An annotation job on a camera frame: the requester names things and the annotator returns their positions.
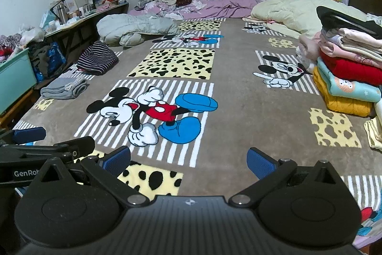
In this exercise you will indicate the dark cluttered desk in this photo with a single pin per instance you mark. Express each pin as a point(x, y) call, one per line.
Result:
point(89, 17)

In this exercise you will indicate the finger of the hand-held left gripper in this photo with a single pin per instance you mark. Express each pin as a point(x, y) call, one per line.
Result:
point(29, 134)
point(74, 144)

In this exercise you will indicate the blue plastic bag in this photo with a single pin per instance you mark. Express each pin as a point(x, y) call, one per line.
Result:
point(56, 54)

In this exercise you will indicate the cream quilt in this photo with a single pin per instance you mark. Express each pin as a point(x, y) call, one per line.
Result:
point(298, 13)

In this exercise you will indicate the pink folded garment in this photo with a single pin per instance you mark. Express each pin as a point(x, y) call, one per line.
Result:
point(310, 52)

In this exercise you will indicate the pale yellow cloth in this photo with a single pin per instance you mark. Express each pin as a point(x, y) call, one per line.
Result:
point(376, 132)

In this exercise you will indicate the black white striped garment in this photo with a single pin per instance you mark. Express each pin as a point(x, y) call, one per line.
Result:
point(97, 57)

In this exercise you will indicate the teal printed folded garment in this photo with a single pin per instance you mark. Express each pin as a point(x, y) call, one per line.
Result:
point(343, 88)

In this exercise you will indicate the yellow folded garment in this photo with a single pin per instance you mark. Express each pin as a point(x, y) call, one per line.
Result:
point(343, 106)

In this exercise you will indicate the steel thermos flask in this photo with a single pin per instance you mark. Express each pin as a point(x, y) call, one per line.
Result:
point(61, 14)

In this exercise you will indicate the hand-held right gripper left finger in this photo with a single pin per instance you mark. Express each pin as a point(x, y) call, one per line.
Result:
point(116, 161)

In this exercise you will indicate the red folded garment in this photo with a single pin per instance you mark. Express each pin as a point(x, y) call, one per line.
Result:
point(349, 67)

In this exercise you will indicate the white picture frame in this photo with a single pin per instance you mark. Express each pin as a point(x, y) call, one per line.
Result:
point(71, 5)

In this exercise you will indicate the grey-green puffy jacket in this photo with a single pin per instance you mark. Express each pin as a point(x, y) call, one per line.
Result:
point(131, 25)

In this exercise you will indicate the teal plastic bin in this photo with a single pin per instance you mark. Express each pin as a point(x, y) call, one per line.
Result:
point(15, 84)

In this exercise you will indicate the pink purple clothing pile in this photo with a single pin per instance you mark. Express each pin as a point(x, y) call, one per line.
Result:
point(220, 5)

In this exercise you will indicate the grey garment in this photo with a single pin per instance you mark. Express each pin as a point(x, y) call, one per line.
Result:
point(62, 89)

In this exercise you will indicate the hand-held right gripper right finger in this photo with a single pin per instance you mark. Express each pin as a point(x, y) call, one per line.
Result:
point(260, 165)

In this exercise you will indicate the black folded garment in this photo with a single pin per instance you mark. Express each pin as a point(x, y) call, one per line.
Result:
point(337, 20)

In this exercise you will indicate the white plastic bag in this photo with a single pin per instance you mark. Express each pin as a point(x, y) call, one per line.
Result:
point(31, 34)

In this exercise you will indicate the cartoon printed brown blanket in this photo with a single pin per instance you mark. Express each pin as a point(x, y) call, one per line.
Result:
point(238, 111)

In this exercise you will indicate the cream folded garment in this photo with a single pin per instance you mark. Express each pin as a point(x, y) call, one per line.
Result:
point(358, 41)

